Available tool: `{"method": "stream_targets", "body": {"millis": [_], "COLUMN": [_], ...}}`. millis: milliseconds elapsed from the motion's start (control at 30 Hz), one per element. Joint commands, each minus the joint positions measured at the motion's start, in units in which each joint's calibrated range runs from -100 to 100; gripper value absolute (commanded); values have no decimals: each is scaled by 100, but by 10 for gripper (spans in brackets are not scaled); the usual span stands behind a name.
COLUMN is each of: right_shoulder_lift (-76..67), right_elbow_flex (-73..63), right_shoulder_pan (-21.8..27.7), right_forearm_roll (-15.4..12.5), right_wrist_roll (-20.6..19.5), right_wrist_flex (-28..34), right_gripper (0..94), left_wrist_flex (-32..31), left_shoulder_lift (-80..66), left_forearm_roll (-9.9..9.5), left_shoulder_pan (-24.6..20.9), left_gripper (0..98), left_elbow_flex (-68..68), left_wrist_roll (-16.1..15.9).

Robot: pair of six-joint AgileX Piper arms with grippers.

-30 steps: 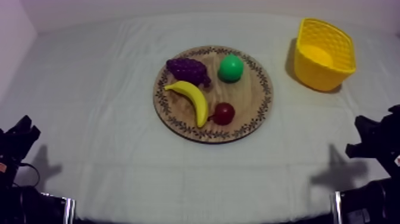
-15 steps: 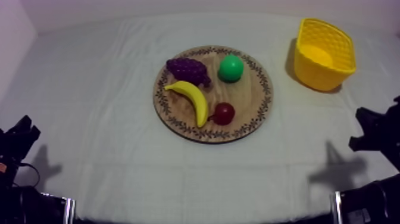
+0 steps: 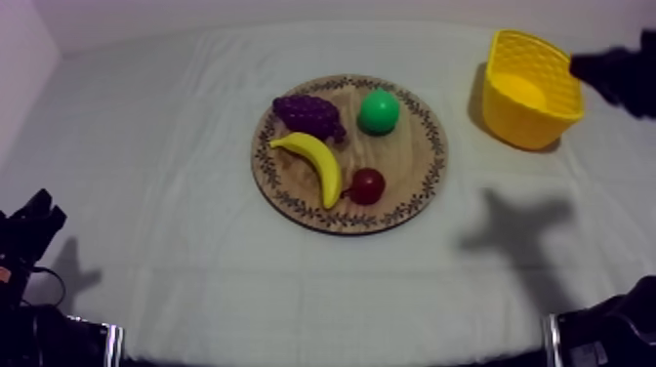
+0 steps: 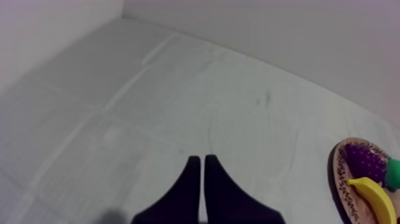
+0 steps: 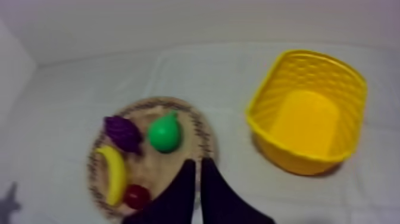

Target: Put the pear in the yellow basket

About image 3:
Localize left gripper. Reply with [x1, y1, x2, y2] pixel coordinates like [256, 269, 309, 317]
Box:
[0, 188, 68, 308]

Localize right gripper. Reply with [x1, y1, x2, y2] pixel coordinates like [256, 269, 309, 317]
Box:
[568, 45, 641, 116]

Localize yellow plastic basket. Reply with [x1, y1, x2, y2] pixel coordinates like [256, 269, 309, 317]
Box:
[480, 28, 587, 152]

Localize round wooden board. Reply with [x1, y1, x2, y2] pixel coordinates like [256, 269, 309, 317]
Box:
[250, 74, 450, 237]

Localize green toy pear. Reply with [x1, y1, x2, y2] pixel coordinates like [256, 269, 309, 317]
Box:
[356, 88, 401, 138]

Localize silver metal bar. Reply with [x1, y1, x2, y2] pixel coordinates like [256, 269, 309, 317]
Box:
[544, 313, 561, 367]
[101, 322, 125, 367]

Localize small red fruit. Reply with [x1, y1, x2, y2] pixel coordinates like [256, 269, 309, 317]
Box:
[341, 167, 388, 207]

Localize yellow toy banana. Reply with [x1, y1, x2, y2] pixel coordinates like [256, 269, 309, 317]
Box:
[268, 132, 344, 210]

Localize purple toy grapes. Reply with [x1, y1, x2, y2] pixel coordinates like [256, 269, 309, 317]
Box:
[271, 94, 349, 144]

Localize black cable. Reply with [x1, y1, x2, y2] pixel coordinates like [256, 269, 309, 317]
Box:
[22, 265, 67, 308]

